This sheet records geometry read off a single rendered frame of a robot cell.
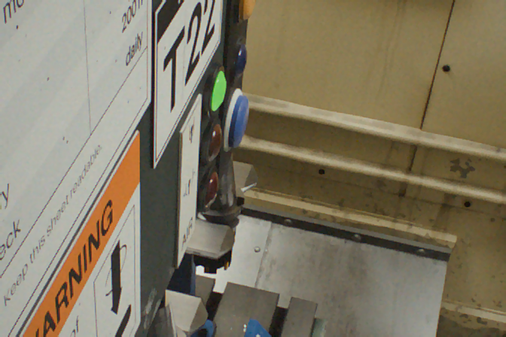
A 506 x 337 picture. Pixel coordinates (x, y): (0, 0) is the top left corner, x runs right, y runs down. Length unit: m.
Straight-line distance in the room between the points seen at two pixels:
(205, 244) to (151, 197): 0.60
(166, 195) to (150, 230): 0.02
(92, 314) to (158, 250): 0.09
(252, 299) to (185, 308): 0.44
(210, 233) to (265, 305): 0.37
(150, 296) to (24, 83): 0.20
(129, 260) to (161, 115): 0.06
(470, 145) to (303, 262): 0.35
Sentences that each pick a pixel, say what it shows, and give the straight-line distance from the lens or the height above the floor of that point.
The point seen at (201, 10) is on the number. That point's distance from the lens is 0.37.
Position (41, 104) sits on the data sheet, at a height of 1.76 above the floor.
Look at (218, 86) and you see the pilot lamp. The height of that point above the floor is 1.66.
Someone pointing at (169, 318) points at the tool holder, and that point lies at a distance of 0.81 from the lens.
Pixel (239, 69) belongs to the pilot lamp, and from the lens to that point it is 0.47.
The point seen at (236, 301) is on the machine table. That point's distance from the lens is 1.32.
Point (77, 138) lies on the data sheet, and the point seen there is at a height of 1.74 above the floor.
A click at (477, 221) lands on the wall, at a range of 1.47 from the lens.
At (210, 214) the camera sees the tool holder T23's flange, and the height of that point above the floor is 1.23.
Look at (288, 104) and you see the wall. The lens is 1.36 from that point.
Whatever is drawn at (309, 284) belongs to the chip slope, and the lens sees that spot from 1.48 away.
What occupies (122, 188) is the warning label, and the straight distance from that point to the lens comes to 0.31.
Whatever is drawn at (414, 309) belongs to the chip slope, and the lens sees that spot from 1.48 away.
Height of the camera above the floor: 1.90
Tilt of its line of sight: 40 degrees down
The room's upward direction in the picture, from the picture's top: 6 degrees clockwise
